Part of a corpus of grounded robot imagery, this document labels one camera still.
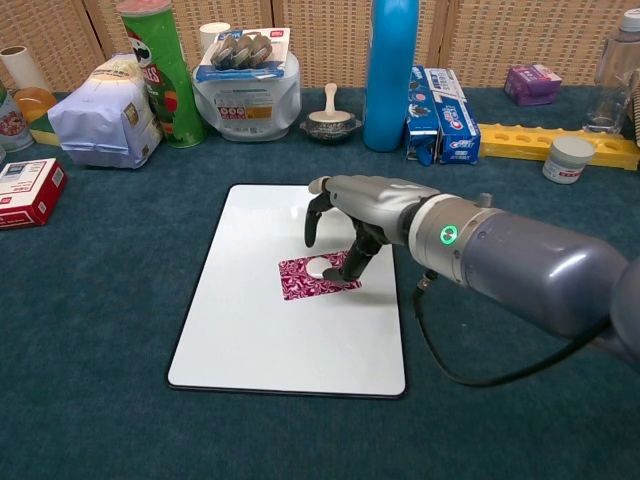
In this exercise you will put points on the clear water bottle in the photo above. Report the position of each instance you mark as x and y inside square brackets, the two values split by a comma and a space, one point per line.
[610, 75]

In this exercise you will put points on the blue plastic bottle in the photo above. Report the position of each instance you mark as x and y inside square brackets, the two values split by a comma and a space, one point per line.
[390, 75]

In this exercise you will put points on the orange translucent bottle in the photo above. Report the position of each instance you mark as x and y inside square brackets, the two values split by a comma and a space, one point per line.
[35, 102]

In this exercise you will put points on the white jar grey lid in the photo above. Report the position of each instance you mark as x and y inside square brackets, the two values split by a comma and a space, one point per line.
[567, 160]

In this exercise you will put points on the dark patterned mortar bowl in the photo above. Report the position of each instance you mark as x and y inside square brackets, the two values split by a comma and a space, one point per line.
[327, 132]

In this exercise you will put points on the white paper bag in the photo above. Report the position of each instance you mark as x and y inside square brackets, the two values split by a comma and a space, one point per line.
[100, 120]

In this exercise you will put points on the pink patterned card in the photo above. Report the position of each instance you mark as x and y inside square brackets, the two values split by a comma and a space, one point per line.
[295, 280]

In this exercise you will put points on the Crest toothpaste box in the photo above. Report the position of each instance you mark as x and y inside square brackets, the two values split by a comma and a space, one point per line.
[455, 130]

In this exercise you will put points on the woven folding screen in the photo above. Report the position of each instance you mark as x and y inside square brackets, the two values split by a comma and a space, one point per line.
[325, 40]

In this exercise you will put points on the green yellow sponge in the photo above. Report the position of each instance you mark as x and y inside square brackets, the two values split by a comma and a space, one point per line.
[42, 131]

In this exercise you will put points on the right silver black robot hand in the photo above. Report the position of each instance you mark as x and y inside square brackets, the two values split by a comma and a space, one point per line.
[375, 205]

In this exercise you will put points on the white paper cup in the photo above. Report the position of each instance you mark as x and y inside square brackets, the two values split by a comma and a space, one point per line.
[210, 35]

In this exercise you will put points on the blue Oreo box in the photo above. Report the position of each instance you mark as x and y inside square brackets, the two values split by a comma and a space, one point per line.
[417, 115]

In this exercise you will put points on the purple small box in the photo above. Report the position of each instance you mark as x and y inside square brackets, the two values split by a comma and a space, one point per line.
[532, 85]

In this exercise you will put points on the teal table cloth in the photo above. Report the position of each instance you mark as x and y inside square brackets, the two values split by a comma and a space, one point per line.
[100, 350]

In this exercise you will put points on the white rectangular board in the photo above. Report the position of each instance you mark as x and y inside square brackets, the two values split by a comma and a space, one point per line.
[250, 340]

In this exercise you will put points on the binder clips package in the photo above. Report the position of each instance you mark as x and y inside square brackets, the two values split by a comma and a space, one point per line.
[240, 55]

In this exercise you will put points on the clear plastic container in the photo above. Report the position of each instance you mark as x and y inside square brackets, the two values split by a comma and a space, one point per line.
[250, 110]

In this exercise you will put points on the cardboard tube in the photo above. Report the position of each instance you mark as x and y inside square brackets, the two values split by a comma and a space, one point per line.
[22, 65]

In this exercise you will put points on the yellow block with holes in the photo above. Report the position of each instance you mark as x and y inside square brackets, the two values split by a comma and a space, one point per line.
[510, 140]

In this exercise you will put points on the green Pringles can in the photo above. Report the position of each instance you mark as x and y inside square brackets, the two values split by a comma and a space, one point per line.
[175, 100]

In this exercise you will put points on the red white card box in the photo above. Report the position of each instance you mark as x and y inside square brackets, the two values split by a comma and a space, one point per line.
[25, 195]

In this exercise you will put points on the white pill bottle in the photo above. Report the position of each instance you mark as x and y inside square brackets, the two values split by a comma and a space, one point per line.
[12, 125]

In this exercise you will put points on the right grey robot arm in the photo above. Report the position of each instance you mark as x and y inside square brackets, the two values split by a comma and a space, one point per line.
[525, 265]

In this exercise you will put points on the kraft spiral notebook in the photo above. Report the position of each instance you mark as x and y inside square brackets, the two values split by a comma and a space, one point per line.
[636, 130]

